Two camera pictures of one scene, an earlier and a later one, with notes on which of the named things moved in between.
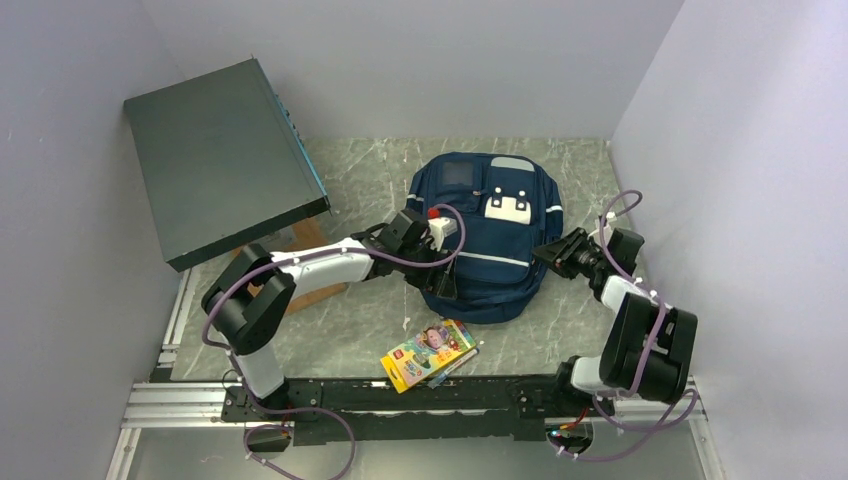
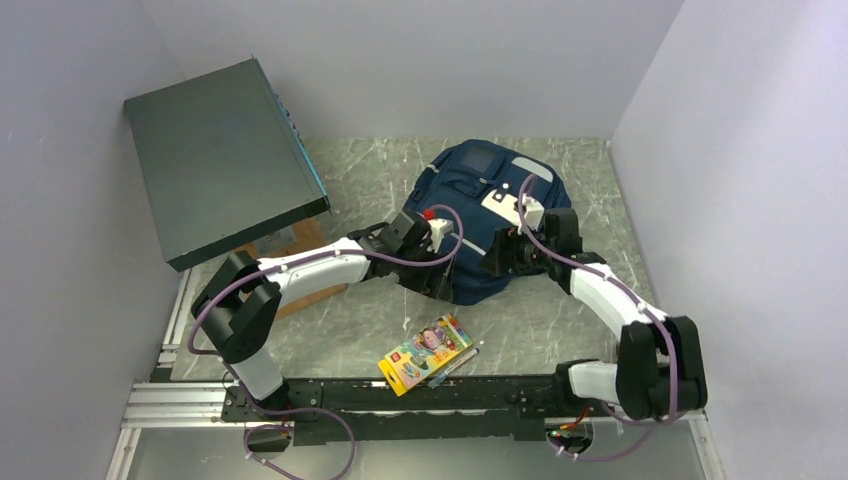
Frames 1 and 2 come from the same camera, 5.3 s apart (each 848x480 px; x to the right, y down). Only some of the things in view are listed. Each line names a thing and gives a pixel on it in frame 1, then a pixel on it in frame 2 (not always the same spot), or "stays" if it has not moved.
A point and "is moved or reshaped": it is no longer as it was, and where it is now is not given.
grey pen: [434, 383] stays
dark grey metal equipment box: [221, 162] stays
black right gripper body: [586, 259] -> [524, 255]
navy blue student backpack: [511, 207] is moved or reshaped
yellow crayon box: [433, 348] stays
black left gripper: [441, 283] stays
